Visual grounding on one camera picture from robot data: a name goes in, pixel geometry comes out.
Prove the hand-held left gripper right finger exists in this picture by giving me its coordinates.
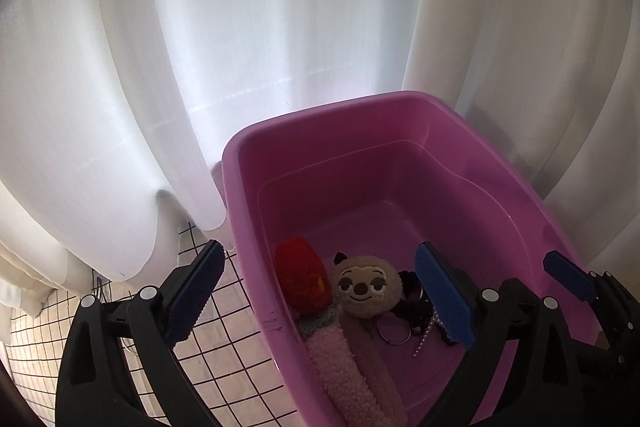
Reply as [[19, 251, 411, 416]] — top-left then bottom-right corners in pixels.
[[414, 241, 586, 427]]

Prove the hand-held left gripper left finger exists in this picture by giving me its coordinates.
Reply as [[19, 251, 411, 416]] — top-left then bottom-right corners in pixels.
[[54, 239, 226, 427]]

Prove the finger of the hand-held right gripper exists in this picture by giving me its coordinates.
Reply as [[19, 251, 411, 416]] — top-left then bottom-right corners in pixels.
[[543, 251, 640, 350]]

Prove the black studded bracelet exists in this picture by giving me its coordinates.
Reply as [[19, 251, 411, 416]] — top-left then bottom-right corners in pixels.
[[395, 301, 436, 325]]

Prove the black bow hair tie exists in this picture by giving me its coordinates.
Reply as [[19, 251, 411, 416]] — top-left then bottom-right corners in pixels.
[[398, 271, 427, 303]]

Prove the pearl hair claw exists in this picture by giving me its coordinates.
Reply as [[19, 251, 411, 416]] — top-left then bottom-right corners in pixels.
[[412, 311, 447, 359]]

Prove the beige sloth plush keychain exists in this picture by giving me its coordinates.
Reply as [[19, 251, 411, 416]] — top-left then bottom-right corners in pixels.
[[332, 252, 412, 346]]

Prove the pink plastic basin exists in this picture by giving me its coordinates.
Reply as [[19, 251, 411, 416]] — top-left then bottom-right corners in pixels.
[[220, 91, 603, 427]]

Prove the thin black hair pin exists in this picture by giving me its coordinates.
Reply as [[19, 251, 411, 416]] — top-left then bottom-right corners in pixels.
[[93, 266, 110, 304]]

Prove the white curtain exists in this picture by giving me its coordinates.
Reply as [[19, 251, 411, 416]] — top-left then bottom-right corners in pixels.
[[0, 0, 640, 323]]

